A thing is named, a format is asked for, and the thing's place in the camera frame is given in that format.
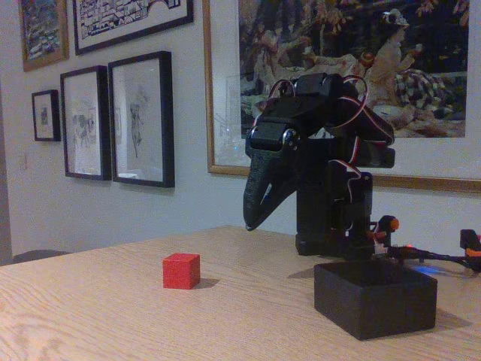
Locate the wooden framed colourful painting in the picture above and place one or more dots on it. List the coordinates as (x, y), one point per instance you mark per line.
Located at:
(43, 34)

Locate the black box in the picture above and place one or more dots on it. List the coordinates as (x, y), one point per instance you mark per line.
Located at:
(376, 304)

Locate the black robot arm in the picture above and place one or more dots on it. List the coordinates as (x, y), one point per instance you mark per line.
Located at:
(330, 195)

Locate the large wooden framed painting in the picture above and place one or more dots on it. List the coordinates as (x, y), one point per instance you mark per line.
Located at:
(413, 94)

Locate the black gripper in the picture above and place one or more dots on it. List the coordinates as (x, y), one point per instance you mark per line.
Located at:
(264, 162)

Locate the red cube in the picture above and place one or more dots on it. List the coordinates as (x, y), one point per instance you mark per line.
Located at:
(180, 271)

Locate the black clamp with orange knob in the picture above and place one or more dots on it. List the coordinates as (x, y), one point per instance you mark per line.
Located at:
(387, 227)
(471, 246)

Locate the medium black framed sketch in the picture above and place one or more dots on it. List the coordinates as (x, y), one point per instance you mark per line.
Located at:
(84, 122)

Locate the tall black framed sketch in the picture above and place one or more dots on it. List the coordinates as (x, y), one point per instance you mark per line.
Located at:
(141, 120)

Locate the black framed city print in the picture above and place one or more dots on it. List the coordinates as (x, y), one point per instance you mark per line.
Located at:
(131, 19)

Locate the small black picture frame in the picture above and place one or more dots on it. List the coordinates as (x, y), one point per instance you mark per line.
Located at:
(46, 116)

